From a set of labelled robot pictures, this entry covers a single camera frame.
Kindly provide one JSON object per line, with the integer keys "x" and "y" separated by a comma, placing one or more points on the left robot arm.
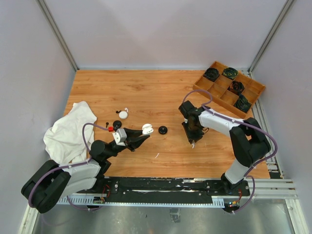
{"x": 52, "y": 181}

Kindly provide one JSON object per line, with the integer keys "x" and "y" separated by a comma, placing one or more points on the blue green swirl cup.
{"x": 242, "y": 103}

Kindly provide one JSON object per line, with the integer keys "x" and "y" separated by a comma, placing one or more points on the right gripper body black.
{"x": 195, "y": 132}

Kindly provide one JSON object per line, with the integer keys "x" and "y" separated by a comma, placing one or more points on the white charging case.
{"x": 147, "y": 129}
{"x": 123, "y": 114}

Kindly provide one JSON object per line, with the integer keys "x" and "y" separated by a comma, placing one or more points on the wooden compartment tray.
{"x": 225, "y": 98}

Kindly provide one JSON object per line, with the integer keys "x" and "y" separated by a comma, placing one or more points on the dark red swirl cup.
{"x": 236, "y": 87}

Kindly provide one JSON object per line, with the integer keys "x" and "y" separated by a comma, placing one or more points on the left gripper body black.
{"x": 126, "y": 142}

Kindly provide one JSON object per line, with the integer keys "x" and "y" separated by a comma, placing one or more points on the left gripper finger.
{"x": 133, "y": 133}
{"x": 137, "y": 141}

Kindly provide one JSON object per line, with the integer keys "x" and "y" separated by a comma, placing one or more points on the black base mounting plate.
{"x": 164, "y": 188}

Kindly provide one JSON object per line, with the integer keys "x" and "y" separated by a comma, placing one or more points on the white cloth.
{"x": 64, "y": 141}

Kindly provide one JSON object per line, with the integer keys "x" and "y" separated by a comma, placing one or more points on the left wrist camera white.
{"x": 120, "y": 137}

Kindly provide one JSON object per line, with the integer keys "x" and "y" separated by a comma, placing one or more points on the dark swirl cup far left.
{"x": 211, "y": 74}

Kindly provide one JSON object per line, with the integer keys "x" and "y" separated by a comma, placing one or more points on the black charging case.
{"x": 163, "y": 130}
{"x": 117, "y": 124}

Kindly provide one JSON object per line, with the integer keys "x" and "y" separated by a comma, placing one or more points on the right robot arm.
{"x": 249, "y": 142}

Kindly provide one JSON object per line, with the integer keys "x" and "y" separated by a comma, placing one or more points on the slotted cable duct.
{"x": 90, "y": 200}

